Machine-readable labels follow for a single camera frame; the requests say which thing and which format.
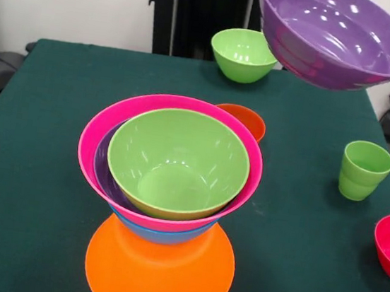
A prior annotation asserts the black pedestal column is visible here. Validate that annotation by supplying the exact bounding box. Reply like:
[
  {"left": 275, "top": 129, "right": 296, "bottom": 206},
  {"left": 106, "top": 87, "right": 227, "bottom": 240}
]
[{"left": 143, "top": 0, "right": 273, "bottom": 68}]

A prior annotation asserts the green plastic bowl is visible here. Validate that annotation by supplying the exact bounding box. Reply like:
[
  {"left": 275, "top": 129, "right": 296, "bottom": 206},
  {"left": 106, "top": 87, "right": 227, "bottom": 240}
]
[
  {"left": 206, "top": 25, "right": 281, "bottom": 88},
  {"left": 100, "top": 100, "right": 257, "bottom": 230}
]

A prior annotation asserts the green plastic cup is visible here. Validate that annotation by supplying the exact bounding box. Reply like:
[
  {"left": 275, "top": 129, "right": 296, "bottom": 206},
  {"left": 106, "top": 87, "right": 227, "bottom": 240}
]
[{"left": 336, "top": 138, "right": 390, "bottom": 205}]

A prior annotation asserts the blue plastic bowl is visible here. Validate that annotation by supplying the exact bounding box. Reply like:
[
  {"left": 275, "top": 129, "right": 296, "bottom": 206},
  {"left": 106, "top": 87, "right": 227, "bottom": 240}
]
[{"left": 105, "top": 203, "right": 223, "bottom": 252}]

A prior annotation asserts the dark green tablecloth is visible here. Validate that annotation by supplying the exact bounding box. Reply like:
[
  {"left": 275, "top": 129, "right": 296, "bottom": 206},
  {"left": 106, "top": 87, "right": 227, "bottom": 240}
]
[{"left": 0, "top": 33, "right": 390, "bottom": 292}]

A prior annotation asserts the small orange-red plastic bowl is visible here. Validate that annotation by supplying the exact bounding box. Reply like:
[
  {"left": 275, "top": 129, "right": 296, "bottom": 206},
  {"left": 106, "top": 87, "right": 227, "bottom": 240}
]
[{"left": 212, "top": 102, "right": 269, "bottom": 143}]

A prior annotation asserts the large pink plastic bowl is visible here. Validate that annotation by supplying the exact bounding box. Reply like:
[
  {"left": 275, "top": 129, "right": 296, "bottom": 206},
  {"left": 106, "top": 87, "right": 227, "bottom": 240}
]
[{"left": 69, "top": 83, "right": 271, "bottom": 243}]

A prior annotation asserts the large orange plastic bowl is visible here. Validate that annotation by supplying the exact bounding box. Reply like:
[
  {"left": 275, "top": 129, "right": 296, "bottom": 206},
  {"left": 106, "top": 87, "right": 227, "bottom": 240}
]
[{"left": 81, "top": 206, "right": 242, "bottom": 292}]

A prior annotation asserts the purple plastic bowl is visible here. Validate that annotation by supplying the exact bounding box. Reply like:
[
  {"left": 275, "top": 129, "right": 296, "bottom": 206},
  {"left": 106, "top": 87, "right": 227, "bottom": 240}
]
[
  {"left": 247, "top": 0, "right": 390, "bottom": 98},
  {"left": 87, "top": 118, "right": 155, "bottom": 215}
]

